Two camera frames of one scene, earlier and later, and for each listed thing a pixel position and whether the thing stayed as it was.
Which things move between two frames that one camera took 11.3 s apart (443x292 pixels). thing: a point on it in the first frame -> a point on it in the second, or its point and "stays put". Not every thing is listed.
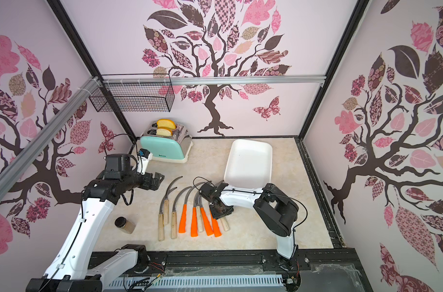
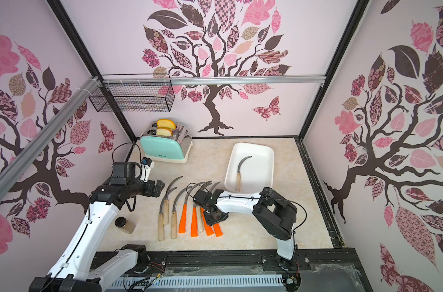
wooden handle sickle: x=225 y=224 -> x=238 y=188
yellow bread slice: x=166 y=123 stays put
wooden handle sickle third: x=174 y=215 stays put
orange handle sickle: x=215 y=227 stays put
